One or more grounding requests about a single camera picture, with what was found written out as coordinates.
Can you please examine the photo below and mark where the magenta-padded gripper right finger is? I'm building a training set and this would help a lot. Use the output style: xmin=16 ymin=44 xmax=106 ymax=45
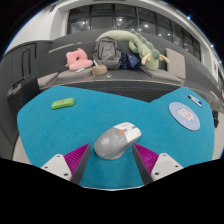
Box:
xmin=132 ymin=143 xmax=184 ymax=185

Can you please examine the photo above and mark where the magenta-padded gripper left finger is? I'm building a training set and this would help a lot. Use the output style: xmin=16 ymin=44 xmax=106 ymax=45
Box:
xmin=40 ymin=143 xmax=92 ymax=186

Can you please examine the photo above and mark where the grey white computer mouse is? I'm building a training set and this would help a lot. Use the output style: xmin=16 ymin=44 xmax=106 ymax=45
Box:
xmin=93 ymin=121 xmax=143 ymax=161

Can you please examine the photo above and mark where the teal felt table mat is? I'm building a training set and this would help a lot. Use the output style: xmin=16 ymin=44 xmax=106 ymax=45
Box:
xmin=16 ymin=85 xmax=217 ymax=190

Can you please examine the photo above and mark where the green eraser block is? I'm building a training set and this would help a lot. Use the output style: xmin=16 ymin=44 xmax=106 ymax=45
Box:
xmin=50 ymin=97 xmax=76 ymax=111

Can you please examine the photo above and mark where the white marker blue cap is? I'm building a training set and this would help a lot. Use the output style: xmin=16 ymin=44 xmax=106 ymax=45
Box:
xmin=188 ymin=95 xmax=203 ymax=108

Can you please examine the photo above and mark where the white marker black cap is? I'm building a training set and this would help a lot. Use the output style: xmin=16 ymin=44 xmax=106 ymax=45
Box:
xmin=187 ymin=94 xmax=202 ymax=106

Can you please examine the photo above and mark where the small black desk object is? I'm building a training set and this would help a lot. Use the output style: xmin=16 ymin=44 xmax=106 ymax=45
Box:
xmin=212 ymin=109 xmax=220 ymax=129

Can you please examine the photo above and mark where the square grey seat cushion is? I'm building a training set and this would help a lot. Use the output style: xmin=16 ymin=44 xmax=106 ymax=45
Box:
xmin=37 ymin=71 xmax=59 ymax=88

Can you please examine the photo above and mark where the black suitcase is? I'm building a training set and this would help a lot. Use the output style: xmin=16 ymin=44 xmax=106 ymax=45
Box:
xmin=6 ymin=73 xmax=42 ymax=116

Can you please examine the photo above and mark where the dark grey built-in bench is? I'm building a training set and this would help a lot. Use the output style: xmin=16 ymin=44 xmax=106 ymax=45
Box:
xmin=0 ymin=31 xmax=224 ymax=113

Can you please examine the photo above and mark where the tan woven basket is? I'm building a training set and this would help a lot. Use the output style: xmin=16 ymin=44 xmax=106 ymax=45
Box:
xmin=91 ymin=64 xmax=108 ymax=76

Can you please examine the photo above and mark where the pink plush cushion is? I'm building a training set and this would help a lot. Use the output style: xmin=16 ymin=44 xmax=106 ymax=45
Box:
xmin=65 ymin=47 xmax=94 ymax=71

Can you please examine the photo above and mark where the dark blue patterned bag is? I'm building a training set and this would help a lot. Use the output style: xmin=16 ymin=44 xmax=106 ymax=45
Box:
xmin=118 ymin=52 xmax=142 ymax=71

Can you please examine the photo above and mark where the beige upright cushion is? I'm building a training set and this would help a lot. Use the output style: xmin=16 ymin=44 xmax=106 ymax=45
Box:
xmin=165 ymin=47 xmax=187 ymax=80

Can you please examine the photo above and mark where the green dragon plush toy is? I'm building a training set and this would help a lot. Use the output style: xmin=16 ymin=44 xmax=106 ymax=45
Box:
xmin=95 ymin=29 xmax=170 ymax=71

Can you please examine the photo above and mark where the grey backpack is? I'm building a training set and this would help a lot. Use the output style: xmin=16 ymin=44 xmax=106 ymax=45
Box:
xmin=92 ymin=36 xmax=123 ymax=70

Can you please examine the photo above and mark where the dark glass window wall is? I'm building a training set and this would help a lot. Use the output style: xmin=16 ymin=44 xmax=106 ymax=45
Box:
xmin=66 ymin=3 xmax=202 ymax=61

